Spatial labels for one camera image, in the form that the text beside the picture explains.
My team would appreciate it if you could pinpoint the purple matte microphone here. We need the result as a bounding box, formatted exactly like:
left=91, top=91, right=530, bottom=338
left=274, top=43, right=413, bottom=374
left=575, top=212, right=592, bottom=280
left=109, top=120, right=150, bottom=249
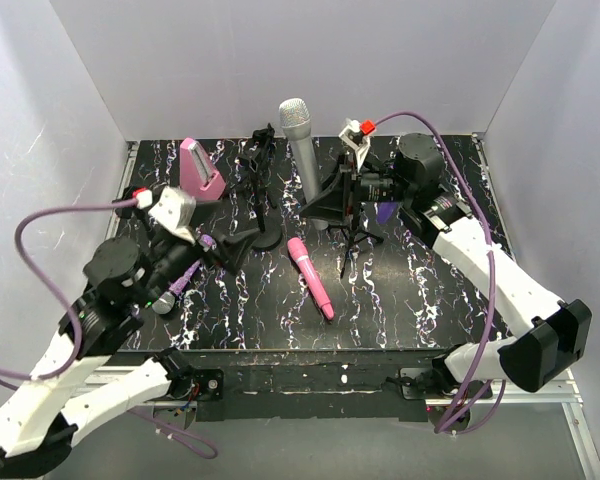
left=376, top=202, right=397, bottom=225

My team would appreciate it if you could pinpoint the purple glitter microphone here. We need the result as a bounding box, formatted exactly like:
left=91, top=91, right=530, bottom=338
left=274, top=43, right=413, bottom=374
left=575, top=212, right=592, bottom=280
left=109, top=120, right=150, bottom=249
left=151, top=259, right=202, bottom=316

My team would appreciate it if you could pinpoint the black round-base clip stand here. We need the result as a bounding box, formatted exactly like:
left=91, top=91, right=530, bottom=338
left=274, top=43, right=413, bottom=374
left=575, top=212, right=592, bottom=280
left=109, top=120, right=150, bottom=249
left=239, top=155, right=282, bottom=252

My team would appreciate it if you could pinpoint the silver grey microphone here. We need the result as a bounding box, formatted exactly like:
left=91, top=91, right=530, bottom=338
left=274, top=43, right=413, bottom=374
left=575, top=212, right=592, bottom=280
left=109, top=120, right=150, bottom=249
left=279, top=98, right=322, bottom=203

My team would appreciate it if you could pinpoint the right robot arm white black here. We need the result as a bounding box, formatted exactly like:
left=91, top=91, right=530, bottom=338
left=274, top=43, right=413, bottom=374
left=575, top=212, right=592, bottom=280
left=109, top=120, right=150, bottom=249
left=300, top=133, right=592, bottom=393

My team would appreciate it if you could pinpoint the black folded tripod stand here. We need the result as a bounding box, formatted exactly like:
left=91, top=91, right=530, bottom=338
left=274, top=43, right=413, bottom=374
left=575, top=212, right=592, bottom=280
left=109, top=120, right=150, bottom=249
left=238, top=124, right=278, bottom=209

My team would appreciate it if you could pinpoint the black left-edge clip stand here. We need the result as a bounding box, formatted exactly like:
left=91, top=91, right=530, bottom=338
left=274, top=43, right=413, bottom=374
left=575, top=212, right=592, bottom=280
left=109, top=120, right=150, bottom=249
left=114, top=185, right=154, bottom=220

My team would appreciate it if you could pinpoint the pink microphone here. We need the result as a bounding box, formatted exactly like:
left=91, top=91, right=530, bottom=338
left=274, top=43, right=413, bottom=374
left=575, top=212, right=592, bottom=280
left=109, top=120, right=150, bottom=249
left=287, top=237, right=335, bottom=321

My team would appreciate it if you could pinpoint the pink metronome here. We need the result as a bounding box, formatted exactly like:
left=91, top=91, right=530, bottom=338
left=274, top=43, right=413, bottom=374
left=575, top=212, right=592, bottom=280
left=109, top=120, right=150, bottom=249
left=179, top=138, right=226, bottom=201

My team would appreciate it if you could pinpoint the black tripod shock-mount stand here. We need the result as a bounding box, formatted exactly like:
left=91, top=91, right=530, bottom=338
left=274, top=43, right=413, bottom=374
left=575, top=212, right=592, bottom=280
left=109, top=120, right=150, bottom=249
left=327, top=210, right=384, bottom=279

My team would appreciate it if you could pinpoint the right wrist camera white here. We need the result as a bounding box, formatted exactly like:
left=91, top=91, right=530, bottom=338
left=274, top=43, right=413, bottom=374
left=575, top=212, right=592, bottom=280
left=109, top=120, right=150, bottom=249
left=339, top=119, right=376, bottom=172

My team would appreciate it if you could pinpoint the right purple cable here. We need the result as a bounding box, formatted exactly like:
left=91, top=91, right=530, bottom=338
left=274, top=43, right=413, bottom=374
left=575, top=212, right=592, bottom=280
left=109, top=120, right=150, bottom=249
left=374, top=110, right=507, bottom=435

